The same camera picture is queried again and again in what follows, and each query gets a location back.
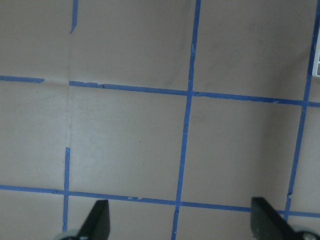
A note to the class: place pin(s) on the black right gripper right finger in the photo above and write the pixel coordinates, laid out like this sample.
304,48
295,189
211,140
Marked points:
267,224

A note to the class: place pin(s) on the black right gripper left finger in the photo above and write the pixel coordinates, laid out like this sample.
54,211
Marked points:
97,224

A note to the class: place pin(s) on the white wire cup rack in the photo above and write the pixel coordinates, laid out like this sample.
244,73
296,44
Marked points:
316,60

